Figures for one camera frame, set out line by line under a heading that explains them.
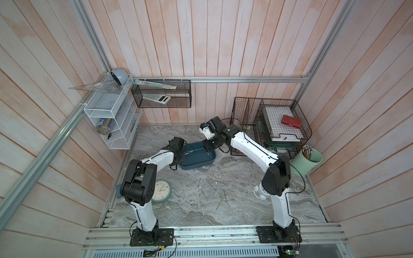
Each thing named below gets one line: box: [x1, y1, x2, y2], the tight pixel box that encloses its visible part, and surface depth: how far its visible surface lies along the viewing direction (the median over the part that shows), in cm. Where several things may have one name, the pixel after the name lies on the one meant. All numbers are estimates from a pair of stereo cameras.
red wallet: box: [281, 115, 302, 129], surface depth 93 cm
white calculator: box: [142, 94, 172, 105], surface depth 100 cm
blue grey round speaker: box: [110, 68, 129, 86], surface depth 85 cm
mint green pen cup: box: [289, 148, 324, 177], surface depth 87 cm
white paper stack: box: [264, 105, 304, 142], surface depth 94 cm
